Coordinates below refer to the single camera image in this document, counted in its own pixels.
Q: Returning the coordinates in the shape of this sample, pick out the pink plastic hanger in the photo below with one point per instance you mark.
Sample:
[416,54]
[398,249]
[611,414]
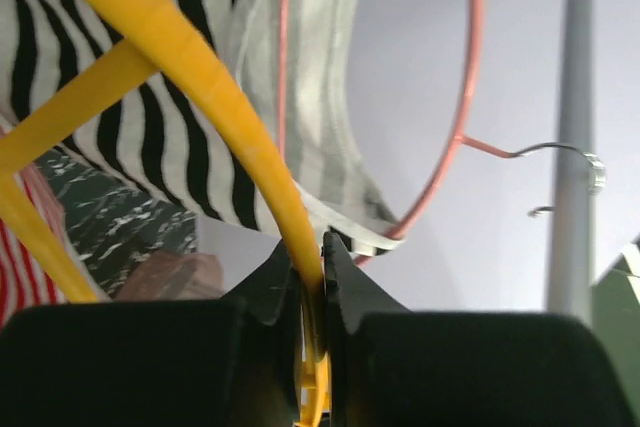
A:
[457,136]

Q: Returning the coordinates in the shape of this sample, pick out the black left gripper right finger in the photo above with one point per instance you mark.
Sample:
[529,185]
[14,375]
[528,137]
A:
[391,366]

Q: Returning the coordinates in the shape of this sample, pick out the white foam box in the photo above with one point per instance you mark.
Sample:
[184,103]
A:
[616,312]

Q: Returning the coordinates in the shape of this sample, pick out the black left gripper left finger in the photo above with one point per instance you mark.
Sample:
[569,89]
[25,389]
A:
[225,362]

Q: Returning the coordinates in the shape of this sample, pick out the grey clothes rack pole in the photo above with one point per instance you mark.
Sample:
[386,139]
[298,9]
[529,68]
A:
[571,253]

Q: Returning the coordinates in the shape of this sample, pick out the yellow plastic hanger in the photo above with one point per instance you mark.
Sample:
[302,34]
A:
[156,36]

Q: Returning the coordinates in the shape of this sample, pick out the red white striped tank top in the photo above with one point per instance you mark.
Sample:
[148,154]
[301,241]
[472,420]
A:
[24,283]

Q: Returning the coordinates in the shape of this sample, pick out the black marble pattern mat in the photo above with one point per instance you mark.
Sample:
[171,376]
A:
[112,227]

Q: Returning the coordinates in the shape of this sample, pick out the black white striped tank top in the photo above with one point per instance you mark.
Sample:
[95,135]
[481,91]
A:
[157,140]

